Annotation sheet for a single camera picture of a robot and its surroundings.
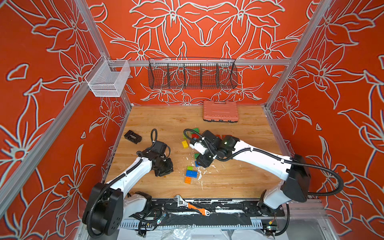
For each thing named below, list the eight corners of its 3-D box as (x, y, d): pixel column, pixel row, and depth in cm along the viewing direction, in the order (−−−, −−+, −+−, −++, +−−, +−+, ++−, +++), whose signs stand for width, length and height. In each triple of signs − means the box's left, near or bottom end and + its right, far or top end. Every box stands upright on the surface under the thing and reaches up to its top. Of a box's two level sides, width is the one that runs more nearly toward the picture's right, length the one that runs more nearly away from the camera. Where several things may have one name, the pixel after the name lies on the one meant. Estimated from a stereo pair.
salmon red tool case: (203, 122, 110) (204, 118, 107) (202, 104, 123) (202, 100, 119) (239, 122, 110) (241, 118, 107) (234, 104, 123) (235, 100, 119)
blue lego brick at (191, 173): (185, 177, 85) (185, 175, 82) (186, 172, 87) (186, 169, 84) (196, 178, 84) (197, 176, 82) (197, 173, 86) (197, 171, 83)
